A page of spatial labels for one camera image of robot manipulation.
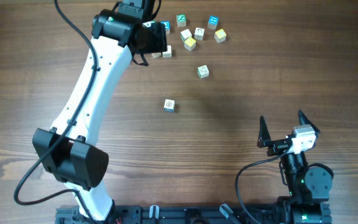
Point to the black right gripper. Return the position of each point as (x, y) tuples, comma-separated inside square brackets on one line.
[(277, 147)]

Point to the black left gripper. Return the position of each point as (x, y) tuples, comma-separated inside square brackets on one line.
[(161, 43)]

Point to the white green edged block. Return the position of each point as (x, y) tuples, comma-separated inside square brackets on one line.
[(185, 34)]

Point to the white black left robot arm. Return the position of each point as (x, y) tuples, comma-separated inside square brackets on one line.
[(68, 149)]

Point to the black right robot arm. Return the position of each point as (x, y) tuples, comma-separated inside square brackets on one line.
[(308, 184)]

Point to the red I top block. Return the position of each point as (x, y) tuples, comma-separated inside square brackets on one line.
[(156, 55)]

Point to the blue top block left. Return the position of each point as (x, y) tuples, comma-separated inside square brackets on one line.
[(167, 26)]

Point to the blue block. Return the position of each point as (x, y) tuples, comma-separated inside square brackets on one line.
[(167, 26), (213, 22)]

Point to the plain block yellow side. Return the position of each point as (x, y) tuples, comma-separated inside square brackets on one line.
[(167, 53)]

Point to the green N block right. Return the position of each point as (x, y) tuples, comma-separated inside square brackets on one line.
[(181, 20)]

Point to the yellow top elephant block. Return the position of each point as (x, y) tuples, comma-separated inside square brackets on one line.
[(190, 43)]

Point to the plain block number two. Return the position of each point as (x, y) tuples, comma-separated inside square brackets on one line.
[(199, 33)]

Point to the lone block with zero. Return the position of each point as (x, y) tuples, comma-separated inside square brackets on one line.
[(203, 71)]

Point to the blue top block right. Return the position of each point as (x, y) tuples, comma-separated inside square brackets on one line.
[(213, 22)]

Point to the yellow top block right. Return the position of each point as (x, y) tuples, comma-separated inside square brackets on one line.
[(220, 35)]

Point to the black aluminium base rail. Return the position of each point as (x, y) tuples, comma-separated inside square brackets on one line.
[(263, 213)]

